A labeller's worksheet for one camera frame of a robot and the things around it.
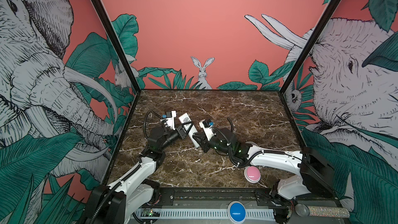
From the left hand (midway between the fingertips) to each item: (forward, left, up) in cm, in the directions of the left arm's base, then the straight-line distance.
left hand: (193, 122), depth 74 cm
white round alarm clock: (-2, -33, -21) cm, 39 cm away
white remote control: (+2, +4, +1) cm, 5 cm away
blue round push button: (-35, -19, -22) cm, 45 cm away
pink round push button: (-19, -30, -22) cm, 42 cm away
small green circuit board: (-33, +21, -23) cm, 46 cm away
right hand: (-6, +1, -3) cm, 7 cm away
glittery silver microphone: (-36, -48, -19) cm, 63 cm away
